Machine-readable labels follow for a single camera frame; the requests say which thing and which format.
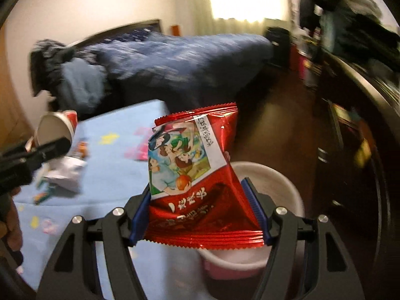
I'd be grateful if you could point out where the dark wooden dresser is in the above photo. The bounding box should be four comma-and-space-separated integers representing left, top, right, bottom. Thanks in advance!
313, 52, 399, 299

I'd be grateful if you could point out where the dark wooden bed headboard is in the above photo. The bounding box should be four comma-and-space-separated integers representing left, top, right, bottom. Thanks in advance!
68, 19, 163, 48

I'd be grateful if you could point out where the crumpled white paper tissue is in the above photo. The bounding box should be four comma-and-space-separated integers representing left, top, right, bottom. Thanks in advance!
44, 156, 87, 193

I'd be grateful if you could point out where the red white paper cup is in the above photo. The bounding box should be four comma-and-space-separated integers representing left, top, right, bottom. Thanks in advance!
34, 110, 78, 146

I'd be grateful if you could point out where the dark grey jacket pile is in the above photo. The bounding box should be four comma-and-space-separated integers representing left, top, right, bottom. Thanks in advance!
29, 39, 97, 97

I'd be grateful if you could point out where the pale green window curtain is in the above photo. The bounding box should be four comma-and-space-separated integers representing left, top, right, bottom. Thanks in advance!
175, 0, 293, 36

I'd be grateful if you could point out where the orange wooden nightstand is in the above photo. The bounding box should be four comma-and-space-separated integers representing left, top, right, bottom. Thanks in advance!
171, 24, 181, 37

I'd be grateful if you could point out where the red snack bag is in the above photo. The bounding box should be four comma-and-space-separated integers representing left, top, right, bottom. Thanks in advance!
144, 103, 264, 250

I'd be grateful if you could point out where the dark blue patterned duvet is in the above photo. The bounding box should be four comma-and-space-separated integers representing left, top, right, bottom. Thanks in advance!
86, 32, 273, 113

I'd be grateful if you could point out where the colourful candy wrapper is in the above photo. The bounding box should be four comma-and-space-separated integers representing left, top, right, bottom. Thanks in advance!
33, 184, 57, 205

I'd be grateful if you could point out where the dark hanging coat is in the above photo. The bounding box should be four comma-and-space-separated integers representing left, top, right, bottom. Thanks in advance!
299, 0, 399, 73

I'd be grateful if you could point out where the black suitcase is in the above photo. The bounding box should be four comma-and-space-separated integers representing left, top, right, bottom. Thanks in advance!
264, 27, 291, 70

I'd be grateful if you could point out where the light blue cartoon tablecloth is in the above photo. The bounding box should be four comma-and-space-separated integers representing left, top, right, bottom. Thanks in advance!
14, 100, 211, 299

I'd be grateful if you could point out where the white pink-speckled trash bin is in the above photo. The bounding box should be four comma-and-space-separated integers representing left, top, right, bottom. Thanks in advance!
198, 161, 305, 280

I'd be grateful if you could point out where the person's left hand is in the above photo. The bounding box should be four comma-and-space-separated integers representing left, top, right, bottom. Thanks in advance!
0, 187, 23, 251

